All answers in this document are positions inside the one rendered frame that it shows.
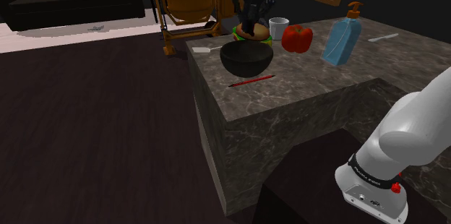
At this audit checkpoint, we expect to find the white cup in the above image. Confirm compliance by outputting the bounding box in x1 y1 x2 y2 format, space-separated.
268 17 291 41

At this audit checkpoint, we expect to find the red bell pepper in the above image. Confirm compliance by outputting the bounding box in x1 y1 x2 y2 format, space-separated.
280 24 314 54

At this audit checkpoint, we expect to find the white spatula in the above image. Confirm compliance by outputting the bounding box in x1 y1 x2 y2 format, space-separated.
191 46 223 54

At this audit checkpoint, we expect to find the red pencil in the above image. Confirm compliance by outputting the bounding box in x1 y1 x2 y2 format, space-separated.
228 74 276 88

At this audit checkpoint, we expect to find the blue soap dispenser orange pump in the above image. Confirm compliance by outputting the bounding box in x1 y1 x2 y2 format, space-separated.
320 1 364 66

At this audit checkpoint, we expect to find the dark sofa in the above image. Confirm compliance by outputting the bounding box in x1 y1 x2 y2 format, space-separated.
0 0 146 33

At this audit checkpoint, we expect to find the dark robot stand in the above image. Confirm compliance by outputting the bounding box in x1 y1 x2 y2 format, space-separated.
252 128 451 224

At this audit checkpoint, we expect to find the black bowl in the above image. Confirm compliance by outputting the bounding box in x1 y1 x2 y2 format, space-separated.
219 40 275 79

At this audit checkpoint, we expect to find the burger with lettuce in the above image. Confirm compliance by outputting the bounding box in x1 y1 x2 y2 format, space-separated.
232 22 274 46

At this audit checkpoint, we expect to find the white plastic knife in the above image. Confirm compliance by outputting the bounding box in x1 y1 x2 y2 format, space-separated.
367 33 400 43

